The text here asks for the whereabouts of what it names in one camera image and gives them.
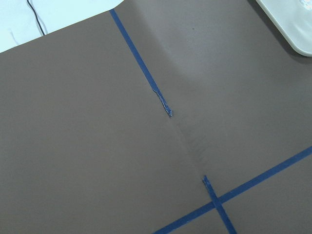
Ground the black cable on desk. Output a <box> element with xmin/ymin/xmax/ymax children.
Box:
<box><xmin>26</xmin><ymin>0</ymin><xmax>45</xmax><ymax>36</ymax></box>

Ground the cream bear serving tray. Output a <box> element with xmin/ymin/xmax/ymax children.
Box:
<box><xmin>257</xmin><ymin>0</ymin><xmax>312</xmax><ymax>57</ymax></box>

